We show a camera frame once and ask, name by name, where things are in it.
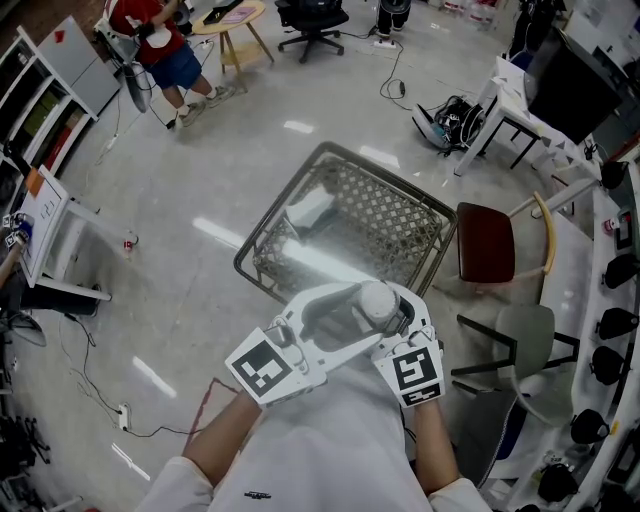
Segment white shelving unit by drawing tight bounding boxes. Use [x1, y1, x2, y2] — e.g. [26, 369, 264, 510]
[0, 24, 100, 169]

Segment round wooden table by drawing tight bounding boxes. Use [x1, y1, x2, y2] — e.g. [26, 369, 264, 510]
[192, 0, 275, 75]

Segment white-capped small bottle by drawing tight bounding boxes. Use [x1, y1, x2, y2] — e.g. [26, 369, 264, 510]
[352, 280, 402, 335]

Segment grey round base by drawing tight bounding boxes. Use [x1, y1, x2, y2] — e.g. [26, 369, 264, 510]
[0, 309, 47, 347]

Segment black cable with adapter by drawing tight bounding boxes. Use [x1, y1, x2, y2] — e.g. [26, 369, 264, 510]
[378, 42, 417, 110]

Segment grey cloth checkered trim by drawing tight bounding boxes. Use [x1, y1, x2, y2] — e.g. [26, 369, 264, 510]
[452, 394, 531, 489]

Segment metal lattice glass table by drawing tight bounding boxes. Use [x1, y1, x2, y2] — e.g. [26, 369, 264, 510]
[233, 141, 459, 307]

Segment pack of water bottles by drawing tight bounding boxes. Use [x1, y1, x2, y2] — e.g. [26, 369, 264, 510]
[439, 0, 501, 24]

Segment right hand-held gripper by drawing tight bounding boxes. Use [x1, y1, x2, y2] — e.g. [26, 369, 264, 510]
[351, 282, 446, 409]

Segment black backpack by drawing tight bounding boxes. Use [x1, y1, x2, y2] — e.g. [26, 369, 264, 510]
[411, 94, 487, 155]

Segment dark red wooden chair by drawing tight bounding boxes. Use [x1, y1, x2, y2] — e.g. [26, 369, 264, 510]
[432, 191, 558, 296]

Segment long white workbench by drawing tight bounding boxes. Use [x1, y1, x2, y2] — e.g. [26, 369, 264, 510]
[487, 162, 640, 512]

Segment black monitor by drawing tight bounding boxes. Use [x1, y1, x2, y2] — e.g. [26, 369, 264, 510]
[527, 27, 624, 146]

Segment black folded stands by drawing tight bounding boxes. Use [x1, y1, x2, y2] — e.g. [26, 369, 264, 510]
[0, 414, 51, 466]

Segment black office chair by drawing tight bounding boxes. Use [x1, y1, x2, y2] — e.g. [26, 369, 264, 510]
[274, 0, 350, 65]

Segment row of black headsets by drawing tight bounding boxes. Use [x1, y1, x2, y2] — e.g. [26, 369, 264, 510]
[537, 159, 640, 506]

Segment blue stool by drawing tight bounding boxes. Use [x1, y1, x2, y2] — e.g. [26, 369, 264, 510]
[508, 49, 542, 170]

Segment dark green tissue box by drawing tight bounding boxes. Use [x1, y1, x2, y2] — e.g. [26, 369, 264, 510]
[283, 187, 337, 237]

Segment person's white garment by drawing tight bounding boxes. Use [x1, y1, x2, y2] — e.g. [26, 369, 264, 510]
[137, 364, 494, 512]

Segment black standing fan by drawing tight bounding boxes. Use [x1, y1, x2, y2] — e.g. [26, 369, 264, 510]
[122, 62, 151, 114]

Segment person's left forearm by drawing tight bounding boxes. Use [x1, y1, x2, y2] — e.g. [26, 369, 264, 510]
[182, 389, 264, 484]

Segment person's right forearm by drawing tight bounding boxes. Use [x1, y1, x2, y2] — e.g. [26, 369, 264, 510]
[402, 402, 461, 496]

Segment red floor tape line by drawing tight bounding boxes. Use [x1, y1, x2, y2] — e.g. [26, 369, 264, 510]
[184, 377, 241, 451]

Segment white side table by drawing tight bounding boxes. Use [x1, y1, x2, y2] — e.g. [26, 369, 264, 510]
[18, 164, 137, 303]

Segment white desk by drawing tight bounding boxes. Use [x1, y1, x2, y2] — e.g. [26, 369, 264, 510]
[453, 55, 601, 176]

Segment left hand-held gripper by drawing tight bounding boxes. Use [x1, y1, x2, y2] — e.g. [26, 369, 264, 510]
[224, 282, 389, 409]

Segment grey armchair black legs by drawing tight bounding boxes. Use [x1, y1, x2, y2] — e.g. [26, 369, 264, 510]
[451, 303, 582, 427]

